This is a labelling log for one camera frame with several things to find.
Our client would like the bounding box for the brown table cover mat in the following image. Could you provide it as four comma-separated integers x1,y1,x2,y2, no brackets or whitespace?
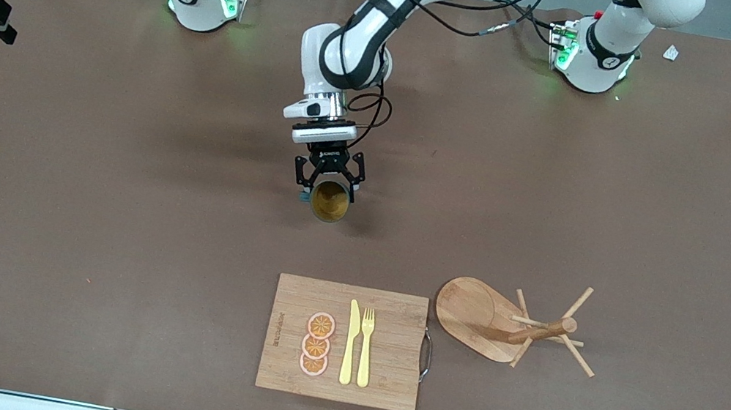
0,0,731,410

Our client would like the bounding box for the orange slice toy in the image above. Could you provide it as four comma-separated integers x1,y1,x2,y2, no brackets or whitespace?
305,310,339,342
299,332,333,362
297,350,330,379

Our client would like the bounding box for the wooden mug tree rack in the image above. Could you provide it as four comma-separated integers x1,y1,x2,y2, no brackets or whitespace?
427,262,609,382

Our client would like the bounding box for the yellow plastic knife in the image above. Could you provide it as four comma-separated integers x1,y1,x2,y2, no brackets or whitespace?
337,299,366,387

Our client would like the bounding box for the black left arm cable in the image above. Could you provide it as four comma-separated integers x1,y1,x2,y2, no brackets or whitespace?
323,0,564,183

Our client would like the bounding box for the bamboo cutting board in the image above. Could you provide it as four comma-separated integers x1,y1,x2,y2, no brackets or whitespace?
254,272,442,410

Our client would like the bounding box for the black left base cable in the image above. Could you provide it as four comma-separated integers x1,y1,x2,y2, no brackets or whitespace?
489,0,563,48

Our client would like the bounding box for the yellow plastic fork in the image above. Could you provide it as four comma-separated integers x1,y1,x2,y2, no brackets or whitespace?
351,307,381,390

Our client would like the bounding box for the dark green ribbed cup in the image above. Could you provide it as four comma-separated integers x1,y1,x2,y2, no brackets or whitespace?
295,174,356,227

